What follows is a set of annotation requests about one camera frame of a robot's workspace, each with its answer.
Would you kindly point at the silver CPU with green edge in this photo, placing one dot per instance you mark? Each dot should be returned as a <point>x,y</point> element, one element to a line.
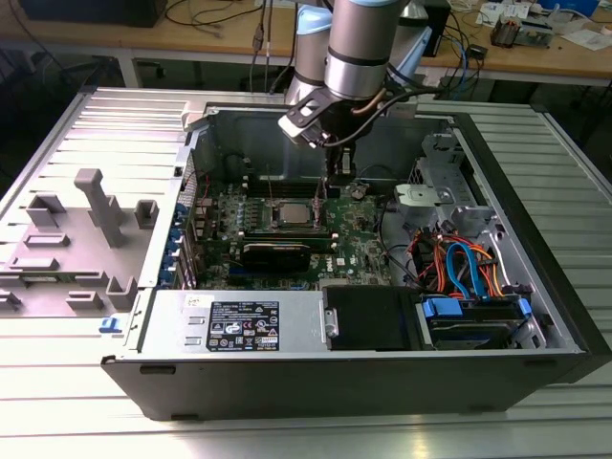
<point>292,212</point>

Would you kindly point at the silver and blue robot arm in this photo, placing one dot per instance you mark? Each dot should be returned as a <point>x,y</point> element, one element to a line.
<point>358,48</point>

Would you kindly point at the black empty RAM slot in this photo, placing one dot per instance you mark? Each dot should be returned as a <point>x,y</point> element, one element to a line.
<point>287,193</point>
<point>287,183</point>
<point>287,178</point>
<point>287,188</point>

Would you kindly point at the CPU socket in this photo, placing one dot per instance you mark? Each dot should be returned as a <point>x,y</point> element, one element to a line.
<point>273,224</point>

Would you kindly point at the round silver coin battery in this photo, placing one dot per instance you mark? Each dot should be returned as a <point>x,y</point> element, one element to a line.
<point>357,194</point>

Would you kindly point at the green motherboard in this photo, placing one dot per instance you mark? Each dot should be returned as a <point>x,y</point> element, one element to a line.
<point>354,239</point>

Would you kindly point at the upright black device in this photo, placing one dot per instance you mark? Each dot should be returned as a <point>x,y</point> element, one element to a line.
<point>440,24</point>

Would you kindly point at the black graphics card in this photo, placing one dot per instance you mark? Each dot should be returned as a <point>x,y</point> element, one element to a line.
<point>275,258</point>

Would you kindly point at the small black box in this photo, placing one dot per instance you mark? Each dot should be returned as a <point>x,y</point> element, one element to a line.
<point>478,51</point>

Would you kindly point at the copper coil device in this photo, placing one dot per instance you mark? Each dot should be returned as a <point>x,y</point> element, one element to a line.
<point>506,31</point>

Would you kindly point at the white printed card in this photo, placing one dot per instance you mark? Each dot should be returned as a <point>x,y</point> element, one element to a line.
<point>497,10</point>

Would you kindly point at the wooden desk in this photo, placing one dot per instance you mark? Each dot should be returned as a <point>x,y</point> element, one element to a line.
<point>526,59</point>
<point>143,36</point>

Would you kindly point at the silver power supply with label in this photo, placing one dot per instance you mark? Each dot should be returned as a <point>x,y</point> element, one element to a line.
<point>296,325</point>

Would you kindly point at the grey metal device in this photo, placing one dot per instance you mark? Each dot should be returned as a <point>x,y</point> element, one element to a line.
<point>535,34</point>

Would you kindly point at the hard disk in blue carrier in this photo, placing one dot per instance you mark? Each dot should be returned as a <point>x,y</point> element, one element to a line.
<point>459,332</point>

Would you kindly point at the black and silver PC case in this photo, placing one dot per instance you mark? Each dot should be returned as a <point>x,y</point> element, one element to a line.
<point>334,382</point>

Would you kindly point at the white paper sheet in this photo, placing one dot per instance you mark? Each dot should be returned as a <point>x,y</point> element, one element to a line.
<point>588,39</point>

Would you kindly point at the large black box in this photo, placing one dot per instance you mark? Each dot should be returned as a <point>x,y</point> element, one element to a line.
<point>95,12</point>

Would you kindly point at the grey plastic parts rack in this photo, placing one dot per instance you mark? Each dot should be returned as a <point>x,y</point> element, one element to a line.
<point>72,258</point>

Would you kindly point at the blue plastic clip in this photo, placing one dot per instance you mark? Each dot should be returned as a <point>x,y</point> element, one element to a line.
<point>109,326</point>

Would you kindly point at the white-faced wrist camera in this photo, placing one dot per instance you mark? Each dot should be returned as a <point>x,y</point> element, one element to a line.
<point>299,117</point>

